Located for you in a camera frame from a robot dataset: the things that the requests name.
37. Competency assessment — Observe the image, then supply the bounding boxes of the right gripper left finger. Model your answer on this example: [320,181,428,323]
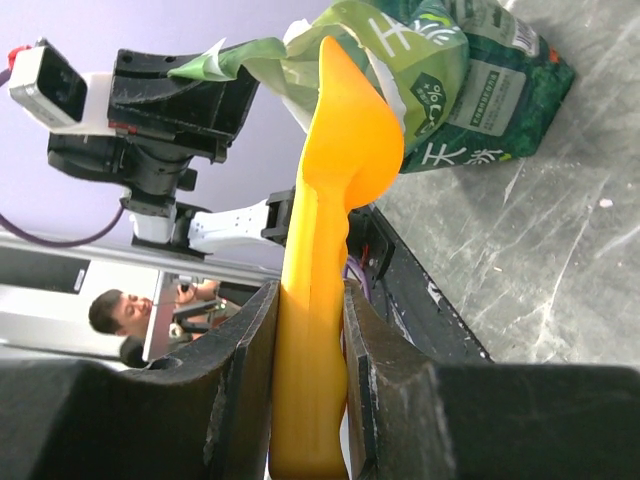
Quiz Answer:
[1,281,279,479]

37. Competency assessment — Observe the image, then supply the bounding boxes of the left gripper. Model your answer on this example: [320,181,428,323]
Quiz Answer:
[47,49,258,195]

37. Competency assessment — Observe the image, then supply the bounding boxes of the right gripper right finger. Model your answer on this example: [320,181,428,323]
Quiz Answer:
[343,281,639,479]

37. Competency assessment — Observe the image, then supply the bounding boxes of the yellow plastic scoop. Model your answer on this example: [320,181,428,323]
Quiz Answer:
[269,37,404,479]

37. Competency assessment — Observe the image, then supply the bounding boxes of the green litter bag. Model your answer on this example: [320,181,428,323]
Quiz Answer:
[171,1,576,173]

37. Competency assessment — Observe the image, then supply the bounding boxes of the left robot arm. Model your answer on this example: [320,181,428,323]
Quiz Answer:
[46,49,295,260]

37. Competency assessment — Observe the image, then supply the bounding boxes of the person in background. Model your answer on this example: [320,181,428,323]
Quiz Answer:
[88,280,219,341]

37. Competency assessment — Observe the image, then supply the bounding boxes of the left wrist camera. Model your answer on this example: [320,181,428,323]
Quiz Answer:
[8,38,115,136]

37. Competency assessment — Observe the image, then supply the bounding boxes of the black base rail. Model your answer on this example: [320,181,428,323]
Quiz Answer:
[347,206,492,364]

